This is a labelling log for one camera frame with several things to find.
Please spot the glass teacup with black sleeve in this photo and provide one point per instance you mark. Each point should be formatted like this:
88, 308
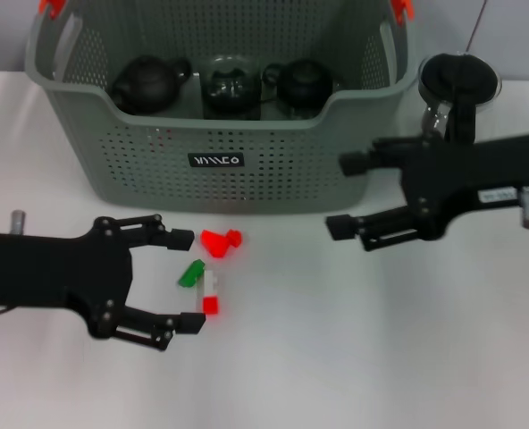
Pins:
231, 107
300, 85
231, 73

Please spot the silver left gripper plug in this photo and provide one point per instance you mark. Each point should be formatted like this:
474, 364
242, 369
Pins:
18, 221

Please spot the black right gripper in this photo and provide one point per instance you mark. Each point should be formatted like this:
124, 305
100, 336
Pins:
461, 174

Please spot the white toy brick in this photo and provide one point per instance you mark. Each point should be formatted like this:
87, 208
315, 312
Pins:
211, 281

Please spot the small green toy brick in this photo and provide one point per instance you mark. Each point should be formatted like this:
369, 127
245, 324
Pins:
190, 273

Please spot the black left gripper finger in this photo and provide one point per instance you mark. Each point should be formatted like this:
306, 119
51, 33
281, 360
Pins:
192, 322

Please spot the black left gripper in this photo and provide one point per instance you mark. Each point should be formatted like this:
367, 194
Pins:
45, 272

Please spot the black clay teapot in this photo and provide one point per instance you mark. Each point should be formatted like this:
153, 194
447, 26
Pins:
146, 85

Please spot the large red slope brick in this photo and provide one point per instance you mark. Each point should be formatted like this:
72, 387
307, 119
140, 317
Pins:
213, 242

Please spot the grey-green perforated storage bin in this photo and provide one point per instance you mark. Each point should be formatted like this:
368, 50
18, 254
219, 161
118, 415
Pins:
291, 170

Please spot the orange bin latch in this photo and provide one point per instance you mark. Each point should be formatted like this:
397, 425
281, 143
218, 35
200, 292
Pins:
52, 8
402, 10

